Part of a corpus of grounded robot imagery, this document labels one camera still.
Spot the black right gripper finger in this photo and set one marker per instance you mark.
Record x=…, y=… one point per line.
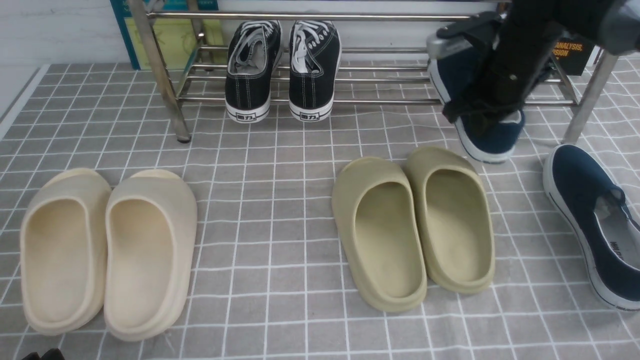
x=53, y=354

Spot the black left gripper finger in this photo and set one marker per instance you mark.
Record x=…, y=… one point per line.
x=32, y=356

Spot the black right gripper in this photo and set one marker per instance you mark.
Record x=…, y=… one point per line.
x=513, y=47

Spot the navy slip-on shoe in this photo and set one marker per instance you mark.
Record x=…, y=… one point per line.
x=492, y=144
x=596, y=210

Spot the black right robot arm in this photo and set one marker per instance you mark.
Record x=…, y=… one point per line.
x=305, y=233

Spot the steel shoe rack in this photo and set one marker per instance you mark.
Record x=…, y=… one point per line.
x=202, y=59

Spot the cream left foam slipper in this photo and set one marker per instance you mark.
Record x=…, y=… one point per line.
x=63, y=252

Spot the cream foam slipper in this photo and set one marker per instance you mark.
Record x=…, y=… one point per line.
x=151, y=227
x=63, y=252

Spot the cream right foam slipper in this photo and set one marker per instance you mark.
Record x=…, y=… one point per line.
x=151, y=227

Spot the olive right foam slipper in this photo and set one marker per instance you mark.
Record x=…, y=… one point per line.
x=453, y=219

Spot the olive foam slipper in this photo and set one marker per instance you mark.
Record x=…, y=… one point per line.
x=373, y=208
x=453, y=219

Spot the black right canvas sneaker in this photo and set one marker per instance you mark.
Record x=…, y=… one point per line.
x=315, y=50

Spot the black canvas sneaker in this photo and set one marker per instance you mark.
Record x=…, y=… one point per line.
x=315, y=50
x=254, y=53

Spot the olive left foam slipper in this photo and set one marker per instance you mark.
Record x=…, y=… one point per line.
x=373, y=208

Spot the grey checked floor mat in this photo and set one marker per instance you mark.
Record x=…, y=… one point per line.
x=269, y=278

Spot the black left canvas sneaker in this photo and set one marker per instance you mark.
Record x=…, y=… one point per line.
x=254, y=53

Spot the teal yellow poster board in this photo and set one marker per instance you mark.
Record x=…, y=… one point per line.
x=175, y=37

